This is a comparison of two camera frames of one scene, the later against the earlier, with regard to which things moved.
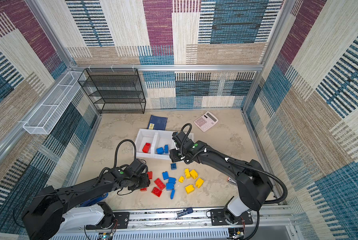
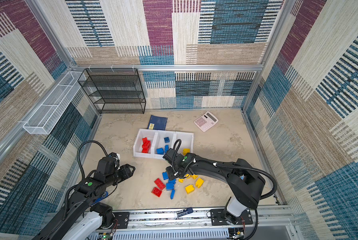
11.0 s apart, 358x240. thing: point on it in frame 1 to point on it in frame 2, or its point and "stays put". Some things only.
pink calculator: (206, 121) stays put
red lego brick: (146, 147) stays put
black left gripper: (146, 182) to (126, 168)
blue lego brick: (160, 150) stays put
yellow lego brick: (199, 182) stays put
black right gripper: (173, 156) to (171, 175)
